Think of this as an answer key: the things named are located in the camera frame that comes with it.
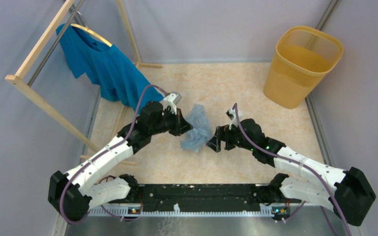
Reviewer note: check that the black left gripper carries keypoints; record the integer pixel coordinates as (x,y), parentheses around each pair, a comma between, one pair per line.
(181,126)

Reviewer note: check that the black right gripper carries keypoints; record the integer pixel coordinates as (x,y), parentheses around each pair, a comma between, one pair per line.
(222,133)

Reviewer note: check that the light blue trash bag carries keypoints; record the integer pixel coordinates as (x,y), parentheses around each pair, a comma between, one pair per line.
(201,132)

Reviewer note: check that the yellow mesh trash bin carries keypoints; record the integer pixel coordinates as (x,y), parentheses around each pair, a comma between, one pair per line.
(303,57)

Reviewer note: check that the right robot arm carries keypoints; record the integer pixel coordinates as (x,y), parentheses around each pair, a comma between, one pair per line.
(345,192)

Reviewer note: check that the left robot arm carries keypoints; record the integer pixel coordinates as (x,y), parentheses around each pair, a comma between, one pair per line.
(75,192)

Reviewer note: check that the blue t-shirt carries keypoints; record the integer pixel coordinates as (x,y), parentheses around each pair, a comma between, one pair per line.
(106,66)

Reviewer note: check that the wooden clothes hanger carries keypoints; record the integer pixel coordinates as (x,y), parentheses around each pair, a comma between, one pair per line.
(92,33)

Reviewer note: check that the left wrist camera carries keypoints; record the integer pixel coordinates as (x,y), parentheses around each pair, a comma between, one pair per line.
(172,100)

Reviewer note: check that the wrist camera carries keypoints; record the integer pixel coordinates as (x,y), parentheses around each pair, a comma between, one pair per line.
(172,100)
(232,115)

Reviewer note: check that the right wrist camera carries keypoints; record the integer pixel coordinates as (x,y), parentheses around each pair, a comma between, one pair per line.
(232,115)

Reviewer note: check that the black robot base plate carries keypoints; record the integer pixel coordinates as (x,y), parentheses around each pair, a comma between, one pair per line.
(203,197)

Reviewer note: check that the aluminium frame rail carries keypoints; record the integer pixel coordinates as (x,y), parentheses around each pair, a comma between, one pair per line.
(132,207)

